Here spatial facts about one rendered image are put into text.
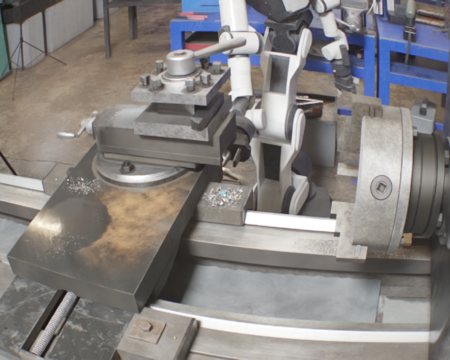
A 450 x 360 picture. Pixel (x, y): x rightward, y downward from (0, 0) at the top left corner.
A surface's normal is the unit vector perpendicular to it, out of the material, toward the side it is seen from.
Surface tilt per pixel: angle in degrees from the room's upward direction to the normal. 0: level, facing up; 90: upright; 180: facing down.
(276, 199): 82
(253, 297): 13
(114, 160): 0
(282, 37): 107
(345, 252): 34
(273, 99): 71
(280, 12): 114
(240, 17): 64
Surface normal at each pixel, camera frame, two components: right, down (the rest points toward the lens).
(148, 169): -0.04, -0.86
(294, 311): 0.25, -0.82
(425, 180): -0.23, -0.10
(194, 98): -0.29, 0.51
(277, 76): -0.40, 0.20
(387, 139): -0.16, -0.50
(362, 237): -0.24, 0.71
